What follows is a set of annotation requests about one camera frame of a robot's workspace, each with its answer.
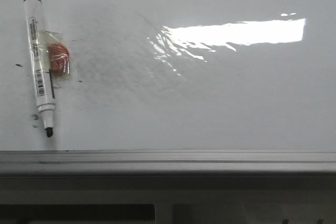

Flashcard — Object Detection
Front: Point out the red disc taped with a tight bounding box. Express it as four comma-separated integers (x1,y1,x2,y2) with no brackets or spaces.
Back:
38,30,71,82

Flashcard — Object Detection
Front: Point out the white dry-erase marker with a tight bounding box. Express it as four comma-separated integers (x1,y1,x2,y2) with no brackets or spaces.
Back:
23,0,56,137

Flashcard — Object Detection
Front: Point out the whiteboard with aluminium frame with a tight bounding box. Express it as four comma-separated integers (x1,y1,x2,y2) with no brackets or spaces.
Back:
1,0,335,176

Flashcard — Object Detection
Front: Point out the grey table frame below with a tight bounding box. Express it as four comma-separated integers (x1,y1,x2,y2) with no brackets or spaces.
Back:
1,175,335,223

